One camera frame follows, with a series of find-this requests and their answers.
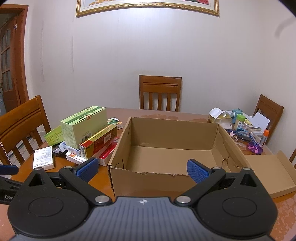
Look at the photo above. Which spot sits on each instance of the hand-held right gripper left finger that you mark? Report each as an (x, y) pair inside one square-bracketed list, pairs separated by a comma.
[(86, 170)]

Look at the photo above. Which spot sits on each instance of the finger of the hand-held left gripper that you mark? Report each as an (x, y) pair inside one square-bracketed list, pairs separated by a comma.
[(9, 169)]

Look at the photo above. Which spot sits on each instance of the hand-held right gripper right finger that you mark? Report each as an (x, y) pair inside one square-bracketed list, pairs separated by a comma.
[(196, 171)]

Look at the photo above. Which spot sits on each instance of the red gold medicine box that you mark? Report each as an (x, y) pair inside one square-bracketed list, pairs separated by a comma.
[(99, 139)]

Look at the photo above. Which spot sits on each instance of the white text printed medicine box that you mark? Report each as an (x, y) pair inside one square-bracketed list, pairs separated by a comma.
[(44, 157)]

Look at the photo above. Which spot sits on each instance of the brown cardboard box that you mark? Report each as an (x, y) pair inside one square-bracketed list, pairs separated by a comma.
[(161, 157)]

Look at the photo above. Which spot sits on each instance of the large light green medicine box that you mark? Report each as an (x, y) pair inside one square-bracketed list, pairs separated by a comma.
[(78, 127)]

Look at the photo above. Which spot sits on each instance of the green bear print medicine box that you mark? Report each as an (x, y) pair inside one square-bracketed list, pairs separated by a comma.
[(53, 136)]

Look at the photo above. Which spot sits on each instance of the green cartoon medicine box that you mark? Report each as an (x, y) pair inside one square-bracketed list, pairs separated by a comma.
[(114, 122)]

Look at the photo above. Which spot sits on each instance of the cardboard lid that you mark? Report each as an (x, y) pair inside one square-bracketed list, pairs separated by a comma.
[(268, 171)]

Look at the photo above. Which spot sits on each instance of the wooden desktop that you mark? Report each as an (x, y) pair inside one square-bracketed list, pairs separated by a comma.
[(285, 208)]

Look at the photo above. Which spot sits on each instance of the wooden chair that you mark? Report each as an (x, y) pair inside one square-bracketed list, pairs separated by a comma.
[(159, 87), (293, 158), (269, 107), (23, 118)]

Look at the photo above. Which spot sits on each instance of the bunch of blue pens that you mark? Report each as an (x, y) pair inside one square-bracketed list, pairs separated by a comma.
[(240, 134)]

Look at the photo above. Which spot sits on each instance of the torn gold white box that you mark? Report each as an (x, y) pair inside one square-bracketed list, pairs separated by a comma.
[(219, 117)]

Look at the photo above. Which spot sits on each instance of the purple plastic object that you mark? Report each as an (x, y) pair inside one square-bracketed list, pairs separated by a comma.
[(255, 148)]

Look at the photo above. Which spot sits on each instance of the green lid jar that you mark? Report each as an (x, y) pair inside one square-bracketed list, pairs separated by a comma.
[(240, 121)]

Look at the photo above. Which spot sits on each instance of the teal pencil sharpener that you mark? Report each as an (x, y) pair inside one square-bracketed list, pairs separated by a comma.
[(237, 114)]

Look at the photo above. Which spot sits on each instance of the orange cap glue stick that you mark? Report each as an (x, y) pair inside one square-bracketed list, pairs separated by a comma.
[(264, 136)]

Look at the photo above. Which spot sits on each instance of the stack of papers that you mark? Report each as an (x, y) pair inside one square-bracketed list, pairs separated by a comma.
[(260, 122)]

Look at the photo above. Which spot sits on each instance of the wooden door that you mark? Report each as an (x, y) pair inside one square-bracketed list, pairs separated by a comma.
[(13, 69)]

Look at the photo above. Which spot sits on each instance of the gold framed picture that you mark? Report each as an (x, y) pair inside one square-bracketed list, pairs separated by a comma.
[(148, 10)]

